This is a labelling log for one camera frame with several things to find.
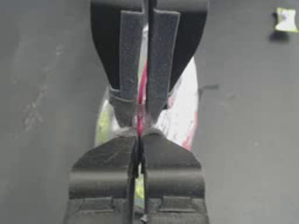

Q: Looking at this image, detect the clear bag with pink zip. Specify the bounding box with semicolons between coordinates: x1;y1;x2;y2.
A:
93;23;201;211

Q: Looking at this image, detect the green white candy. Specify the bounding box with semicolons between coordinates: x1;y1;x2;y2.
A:
273;7;299;33

